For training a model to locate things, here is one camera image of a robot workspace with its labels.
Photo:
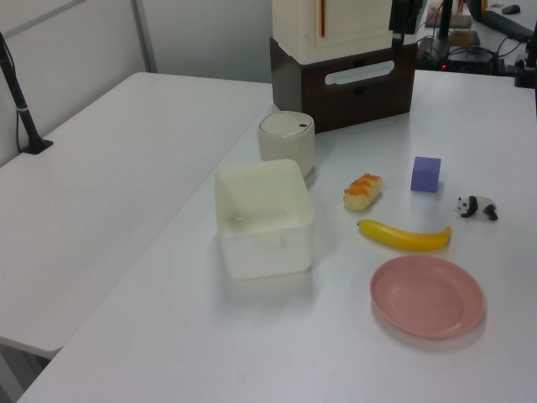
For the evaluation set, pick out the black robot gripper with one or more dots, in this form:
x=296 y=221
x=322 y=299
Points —
x=403 y=14

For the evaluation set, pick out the purple cube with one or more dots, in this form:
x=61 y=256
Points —
x=424 y=175

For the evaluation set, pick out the pink plate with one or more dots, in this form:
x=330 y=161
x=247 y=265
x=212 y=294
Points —
x=425 y=297

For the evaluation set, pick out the cream toy refrigerator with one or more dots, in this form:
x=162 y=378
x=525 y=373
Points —
x=335 y=27

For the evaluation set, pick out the black electronics box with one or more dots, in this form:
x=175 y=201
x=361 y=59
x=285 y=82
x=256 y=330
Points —
x=461 y=56

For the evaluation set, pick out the dark brown drawer cabinet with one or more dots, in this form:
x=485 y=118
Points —
x=348 y=90

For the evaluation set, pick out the black computer mouse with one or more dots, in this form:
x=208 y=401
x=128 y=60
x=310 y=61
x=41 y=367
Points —
x=510 y=8

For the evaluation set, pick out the round beige mini trash can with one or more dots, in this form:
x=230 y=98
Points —
x=287 y=140

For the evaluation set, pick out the toy bread with orange glaze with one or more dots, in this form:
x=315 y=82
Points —
x=363 y=191

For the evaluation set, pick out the toy panda figurine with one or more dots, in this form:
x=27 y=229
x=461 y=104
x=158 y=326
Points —
x=476 y=207

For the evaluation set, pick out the yellow toy banana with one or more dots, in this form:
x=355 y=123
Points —
x=403 y=238

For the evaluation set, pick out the white square plastic container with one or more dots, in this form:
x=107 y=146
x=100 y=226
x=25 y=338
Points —
x=264 y=226

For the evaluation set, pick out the black stand post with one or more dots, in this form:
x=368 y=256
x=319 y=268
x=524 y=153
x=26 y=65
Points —
x=444 y=21

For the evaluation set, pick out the black table clamp mount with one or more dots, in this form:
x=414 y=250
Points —
x=526 y=67

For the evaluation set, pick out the black camera pole with clamp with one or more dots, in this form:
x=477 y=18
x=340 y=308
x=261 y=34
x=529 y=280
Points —
x=19 y=98

